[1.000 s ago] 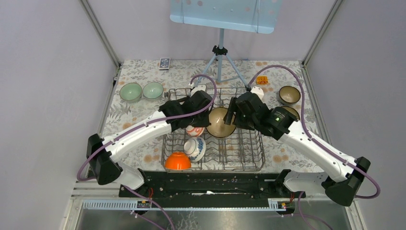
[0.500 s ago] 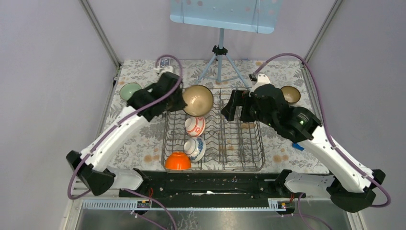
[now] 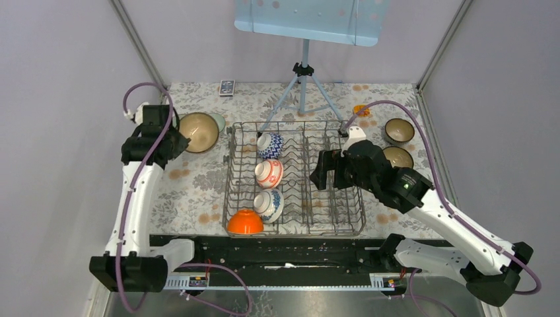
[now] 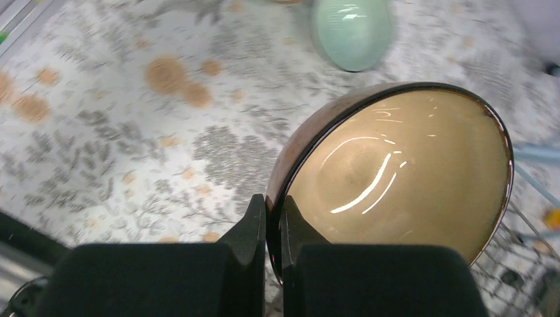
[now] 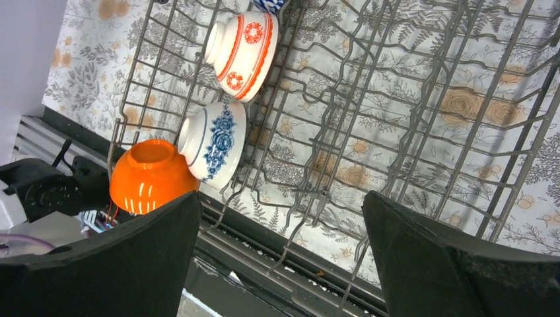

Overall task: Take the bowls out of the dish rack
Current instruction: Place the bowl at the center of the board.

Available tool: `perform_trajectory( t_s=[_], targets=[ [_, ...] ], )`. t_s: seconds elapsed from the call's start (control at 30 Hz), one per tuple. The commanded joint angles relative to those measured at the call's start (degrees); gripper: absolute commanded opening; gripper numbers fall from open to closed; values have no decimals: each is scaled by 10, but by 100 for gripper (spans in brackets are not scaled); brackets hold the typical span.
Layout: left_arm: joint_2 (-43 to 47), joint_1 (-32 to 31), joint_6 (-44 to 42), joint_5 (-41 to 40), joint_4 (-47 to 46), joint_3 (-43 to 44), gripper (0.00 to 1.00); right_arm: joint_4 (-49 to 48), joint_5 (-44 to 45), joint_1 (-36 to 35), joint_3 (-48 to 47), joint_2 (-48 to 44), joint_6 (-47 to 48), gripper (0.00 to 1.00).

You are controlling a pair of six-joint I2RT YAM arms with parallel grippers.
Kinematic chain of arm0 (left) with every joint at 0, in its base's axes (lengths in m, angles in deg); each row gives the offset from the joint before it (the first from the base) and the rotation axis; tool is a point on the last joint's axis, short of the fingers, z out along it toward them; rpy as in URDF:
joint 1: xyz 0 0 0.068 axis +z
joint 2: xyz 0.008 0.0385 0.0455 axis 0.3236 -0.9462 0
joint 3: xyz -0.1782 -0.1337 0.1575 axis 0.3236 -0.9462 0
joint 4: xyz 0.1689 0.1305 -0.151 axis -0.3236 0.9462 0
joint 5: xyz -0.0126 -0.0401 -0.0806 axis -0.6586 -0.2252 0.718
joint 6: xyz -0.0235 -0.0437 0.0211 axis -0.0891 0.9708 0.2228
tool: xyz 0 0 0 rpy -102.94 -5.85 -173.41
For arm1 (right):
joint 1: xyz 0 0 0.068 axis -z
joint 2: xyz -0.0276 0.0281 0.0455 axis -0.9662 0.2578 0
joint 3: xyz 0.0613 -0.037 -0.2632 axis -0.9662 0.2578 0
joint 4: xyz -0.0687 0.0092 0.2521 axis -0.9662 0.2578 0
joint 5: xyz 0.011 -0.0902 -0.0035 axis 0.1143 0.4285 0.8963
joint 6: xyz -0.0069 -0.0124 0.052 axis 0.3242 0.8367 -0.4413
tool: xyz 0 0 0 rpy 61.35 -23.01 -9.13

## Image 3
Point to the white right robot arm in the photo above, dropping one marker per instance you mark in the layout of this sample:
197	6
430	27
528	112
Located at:
487	266

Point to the white red patterned bowl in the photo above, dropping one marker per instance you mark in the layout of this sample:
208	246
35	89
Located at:
269	173

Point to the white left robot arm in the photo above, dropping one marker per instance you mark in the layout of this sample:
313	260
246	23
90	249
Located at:
127	263

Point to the grey wire dish rack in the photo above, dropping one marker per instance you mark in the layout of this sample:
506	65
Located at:
307	211

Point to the dark teal gold bowl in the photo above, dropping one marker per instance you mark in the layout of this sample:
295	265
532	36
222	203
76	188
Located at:
398	157

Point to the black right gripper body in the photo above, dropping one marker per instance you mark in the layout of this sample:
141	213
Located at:
345	176

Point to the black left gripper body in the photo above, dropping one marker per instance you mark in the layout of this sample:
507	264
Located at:
179	142

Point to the orange bowl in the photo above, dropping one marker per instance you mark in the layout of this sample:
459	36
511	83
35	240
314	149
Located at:
245	221

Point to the blue white zigzag bowl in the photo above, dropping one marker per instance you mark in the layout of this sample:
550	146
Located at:
270	146

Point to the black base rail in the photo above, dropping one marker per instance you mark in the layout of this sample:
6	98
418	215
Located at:
290	262

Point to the small yellow orange toy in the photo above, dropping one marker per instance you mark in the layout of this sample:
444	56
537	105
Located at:
361	110

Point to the pink speckled bowl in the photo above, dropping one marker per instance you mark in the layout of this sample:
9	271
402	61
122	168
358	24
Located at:
201	129

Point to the light blue board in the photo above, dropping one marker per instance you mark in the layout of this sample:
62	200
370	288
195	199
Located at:
356	23

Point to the pale green checkered bowl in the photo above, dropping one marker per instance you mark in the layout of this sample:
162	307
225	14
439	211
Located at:
220	121

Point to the white blue floral bowl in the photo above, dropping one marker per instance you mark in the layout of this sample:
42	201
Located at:
269	204

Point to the dark brown patterned bowl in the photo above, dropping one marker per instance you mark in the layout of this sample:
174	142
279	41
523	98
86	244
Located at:
398	131

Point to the light blue tripod stand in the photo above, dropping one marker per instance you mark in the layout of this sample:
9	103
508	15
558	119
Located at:
302	72

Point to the playing card box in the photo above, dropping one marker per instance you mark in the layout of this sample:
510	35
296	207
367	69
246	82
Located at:
226	88

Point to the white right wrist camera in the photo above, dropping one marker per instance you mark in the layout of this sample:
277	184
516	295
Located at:
355	134

